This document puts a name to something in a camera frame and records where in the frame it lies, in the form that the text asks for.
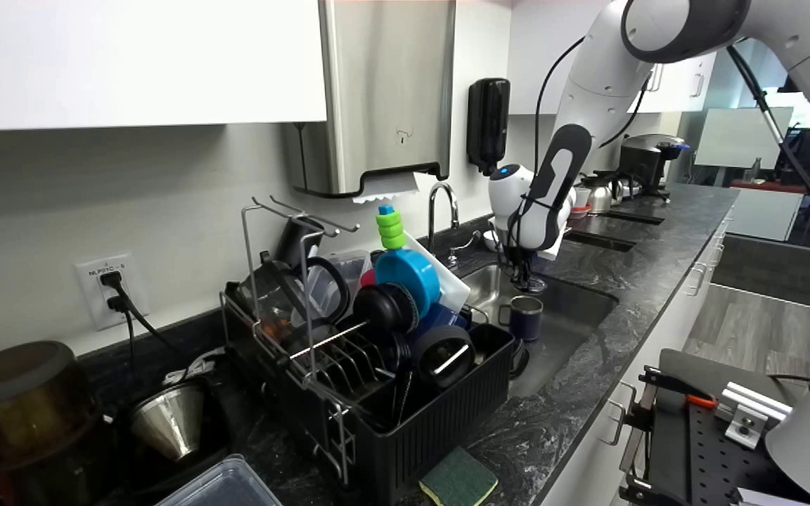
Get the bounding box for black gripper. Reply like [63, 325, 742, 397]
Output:
[502, 217, 542, 293]

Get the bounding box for clear plastic cup lid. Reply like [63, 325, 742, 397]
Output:
[513, 273, 551, 295]

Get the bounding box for blue steel tumbler cup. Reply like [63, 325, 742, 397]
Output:
[506, 293, 550, 345]

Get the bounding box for small white bowl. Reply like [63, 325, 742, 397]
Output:
[479, 228, 509, 255]

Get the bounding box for stainless steel sink basin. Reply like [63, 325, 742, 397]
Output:
[460, 258, 623, 401]

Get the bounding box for clear plastic food container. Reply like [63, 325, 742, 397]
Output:
[402, 231, 475, 318]

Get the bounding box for black counter tray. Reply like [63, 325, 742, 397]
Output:
[564, 228, 640, 255]

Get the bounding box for chrome sink faucet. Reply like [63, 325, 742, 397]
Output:
[426, 181, 479, 258]

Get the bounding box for black mug with steel rim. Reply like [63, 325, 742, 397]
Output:
[407, 321, 475, 389]

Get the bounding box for blue bottle with green cap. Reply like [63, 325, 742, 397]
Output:
[370, 203, 448, 321]

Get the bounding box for black counter mat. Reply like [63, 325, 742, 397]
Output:
[599, 203, 668, 228]

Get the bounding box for black coffee machine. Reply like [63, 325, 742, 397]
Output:
[607, 131, 690, 205]

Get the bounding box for black plastic dish rack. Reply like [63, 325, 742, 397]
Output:
[219, 279, 521, 506]

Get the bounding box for glass carafe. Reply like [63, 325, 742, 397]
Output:
[251, 254, 354, 345]

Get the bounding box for green yellow sponge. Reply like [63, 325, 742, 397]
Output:
[416, 445, 505, 506]

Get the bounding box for steel paper towel dispenser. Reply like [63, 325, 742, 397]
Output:
[281, 0, 460, 200]

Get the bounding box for grey perforated tool board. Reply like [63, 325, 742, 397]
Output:
[651, 345, 810, 506]

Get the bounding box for clear plastic tub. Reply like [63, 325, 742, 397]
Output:
[156, 453, 285, 506]

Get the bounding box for steel cone coffee dripper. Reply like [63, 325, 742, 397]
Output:
[126, 379, 212, 467]

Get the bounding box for black wall soap dispenser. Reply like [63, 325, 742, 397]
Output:
[465, 77, 513, 181]

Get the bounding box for red handled pliers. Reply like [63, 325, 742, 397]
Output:
[637, 366, 724, 414]

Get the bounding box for steel wire drying rack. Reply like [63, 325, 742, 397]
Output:
[216, 192, 400, 489]

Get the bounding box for white wall cabinet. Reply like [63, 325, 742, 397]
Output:
[506, 0, 717, 119]
[0, 0, 333, 134]

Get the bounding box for aluminium bracket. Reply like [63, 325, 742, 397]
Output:
[715, 377, 797, 453]

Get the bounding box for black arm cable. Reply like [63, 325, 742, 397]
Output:
[724, 42, 810, 254]

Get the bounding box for white wall outlet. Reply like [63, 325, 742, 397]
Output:
[73, 251, 137, 332]

